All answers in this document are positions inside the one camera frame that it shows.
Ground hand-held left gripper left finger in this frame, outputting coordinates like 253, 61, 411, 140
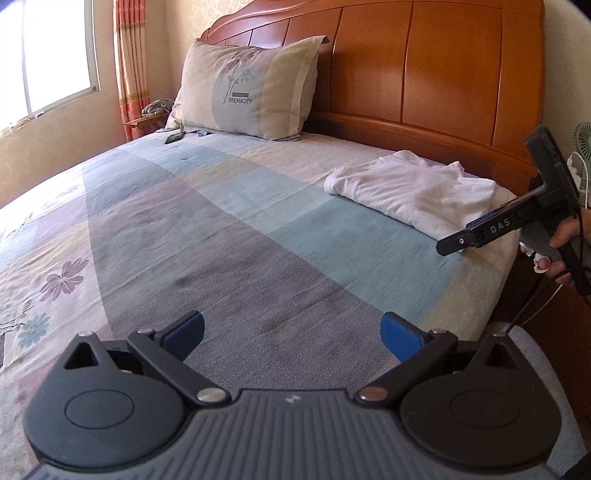
62, 310, 232, 408

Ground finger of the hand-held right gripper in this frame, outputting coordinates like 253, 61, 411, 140
436, 233, 476, 257

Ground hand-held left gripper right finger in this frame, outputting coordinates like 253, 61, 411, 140
355, 312, 526, 408

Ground white printed long-sleeve shirt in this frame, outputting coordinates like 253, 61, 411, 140
323, 150, 498, 241

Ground person's right hand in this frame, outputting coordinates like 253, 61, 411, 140
519, 218, 591, 280

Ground green desk fan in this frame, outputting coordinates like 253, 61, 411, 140
574, 121, 591, 162

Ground wooden bed headboard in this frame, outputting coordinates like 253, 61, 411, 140
199, 0, 548, 197

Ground wooden bedside shelf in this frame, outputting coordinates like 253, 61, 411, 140
124, 113, 171, 132

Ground grey crumpled cloth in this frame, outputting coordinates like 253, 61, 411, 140
141, 98, 174, 117

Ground large floral pillow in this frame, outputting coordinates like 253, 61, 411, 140
165, 36, 326, 141

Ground orange striped curtain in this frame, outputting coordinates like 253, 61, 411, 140
113, 0, 153, 141

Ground window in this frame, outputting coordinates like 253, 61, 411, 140
0, 0, 100, 134

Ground white charger cable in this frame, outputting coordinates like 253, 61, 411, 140
567, 151, 591, 208

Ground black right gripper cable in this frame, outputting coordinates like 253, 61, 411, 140
505, 270, 575, 335

